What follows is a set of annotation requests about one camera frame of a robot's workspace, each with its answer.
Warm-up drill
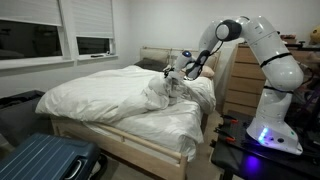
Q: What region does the white duvet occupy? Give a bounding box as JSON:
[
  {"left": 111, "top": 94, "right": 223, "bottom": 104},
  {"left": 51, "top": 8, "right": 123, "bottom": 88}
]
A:
[{"left": 36, "top": 65, "right": 216, "bottom": 124}]

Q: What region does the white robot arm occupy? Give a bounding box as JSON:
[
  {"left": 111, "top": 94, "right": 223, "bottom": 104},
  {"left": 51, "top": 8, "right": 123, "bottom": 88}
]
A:
[{"left": 173, "top": 16, "right": 303, "bottom": 155}]

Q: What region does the dark grey pillow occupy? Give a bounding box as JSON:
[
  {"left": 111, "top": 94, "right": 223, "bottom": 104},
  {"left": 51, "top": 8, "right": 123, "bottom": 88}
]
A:
[{"left": 136, "top": 58, "right": 168, "bottom": 72}]

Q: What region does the pink pillow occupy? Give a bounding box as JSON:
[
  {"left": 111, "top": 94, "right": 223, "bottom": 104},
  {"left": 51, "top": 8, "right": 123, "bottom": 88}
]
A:
[{"left": 179, "top": 64, "right": 216, "bottom": 79}]

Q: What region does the orange black clamp rear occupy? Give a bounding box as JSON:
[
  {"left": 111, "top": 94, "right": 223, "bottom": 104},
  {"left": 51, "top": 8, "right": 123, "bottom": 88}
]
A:
[{"left": 221, "top": 115, "right": 239, "bottom": 124}]

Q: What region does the orange black clamp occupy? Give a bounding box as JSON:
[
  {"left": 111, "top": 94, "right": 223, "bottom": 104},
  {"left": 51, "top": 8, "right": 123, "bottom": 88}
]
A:
[
  {"left": 221, "top": 115, "right": 239, "bottom": 124},
  {"left": 214, "top": 128, "right": 236, "bottom": 142}
]

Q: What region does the black remote on windowsill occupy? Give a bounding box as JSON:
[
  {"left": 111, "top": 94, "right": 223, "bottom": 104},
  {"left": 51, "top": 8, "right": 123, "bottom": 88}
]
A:
[{"left": 90, "top": 54, "right": 105, "bottom": 58}]

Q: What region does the orange black clamp front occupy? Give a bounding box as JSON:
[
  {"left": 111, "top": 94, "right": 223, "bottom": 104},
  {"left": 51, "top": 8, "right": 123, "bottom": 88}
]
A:
[{"left": 214, "top": 128, "right": 236, "bottom": 142}]

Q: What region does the wooden dresser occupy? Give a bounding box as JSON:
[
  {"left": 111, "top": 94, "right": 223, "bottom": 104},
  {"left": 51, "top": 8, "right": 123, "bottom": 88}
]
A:
[{"left": 222, "top": 44, "right": 319, "bottom": 116}]

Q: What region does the black robot table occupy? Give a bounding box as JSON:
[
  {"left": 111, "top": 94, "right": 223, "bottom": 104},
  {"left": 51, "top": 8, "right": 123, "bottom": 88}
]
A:
[{"left": 210, "top": 111, "right": 320, "bottom": 180}]

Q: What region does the blue suitcase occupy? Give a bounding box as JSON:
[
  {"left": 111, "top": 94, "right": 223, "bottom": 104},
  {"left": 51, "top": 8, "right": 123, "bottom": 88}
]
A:
[{"left": 0, "top": 133, "right": 100, "bottom": 180}]

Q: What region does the black bag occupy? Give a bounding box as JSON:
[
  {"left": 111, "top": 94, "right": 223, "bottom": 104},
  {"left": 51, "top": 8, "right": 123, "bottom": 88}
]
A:
[{"left": 0, "top": 90, "right": 54, "bottom": 147}]

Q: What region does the wooden bed frame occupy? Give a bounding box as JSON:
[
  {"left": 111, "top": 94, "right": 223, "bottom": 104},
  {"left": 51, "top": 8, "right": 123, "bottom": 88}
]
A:
[{"left": 49, "top": 46, "right": 222, "bottom": 180}]

